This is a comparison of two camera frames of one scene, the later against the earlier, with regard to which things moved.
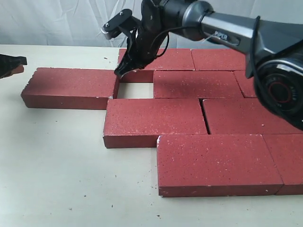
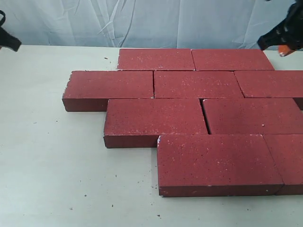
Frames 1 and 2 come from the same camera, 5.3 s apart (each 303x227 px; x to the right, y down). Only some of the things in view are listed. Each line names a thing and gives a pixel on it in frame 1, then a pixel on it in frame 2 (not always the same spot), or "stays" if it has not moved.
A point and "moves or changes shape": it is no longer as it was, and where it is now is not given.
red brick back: (70, 88) moves or changes shape
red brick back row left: (171, 59) stays
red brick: (137, 123) stays
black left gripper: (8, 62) -> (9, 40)
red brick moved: (195, 84) stays
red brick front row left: (216, 165) stays
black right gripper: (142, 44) -> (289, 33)
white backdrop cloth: (79, 22) stays
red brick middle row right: (245, 116) stays
